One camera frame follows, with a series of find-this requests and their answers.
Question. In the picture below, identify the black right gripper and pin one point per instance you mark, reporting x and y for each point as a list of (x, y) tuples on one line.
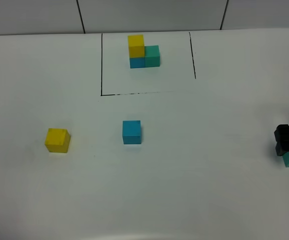
[(281, 135)]

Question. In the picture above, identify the blue cube block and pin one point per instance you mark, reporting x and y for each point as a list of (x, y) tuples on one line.
[(131, 132)]

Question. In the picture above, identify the yellow cube block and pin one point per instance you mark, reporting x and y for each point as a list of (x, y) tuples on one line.
[(57, 140)]

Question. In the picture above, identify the template green block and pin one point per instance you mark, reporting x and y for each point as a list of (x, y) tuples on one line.
[(152, 56)]

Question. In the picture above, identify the template blue block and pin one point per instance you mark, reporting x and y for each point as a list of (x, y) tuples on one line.
[(137, 62)]

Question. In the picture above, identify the template yellow block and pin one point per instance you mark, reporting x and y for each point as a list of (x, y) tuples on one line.
[(136, 46)]

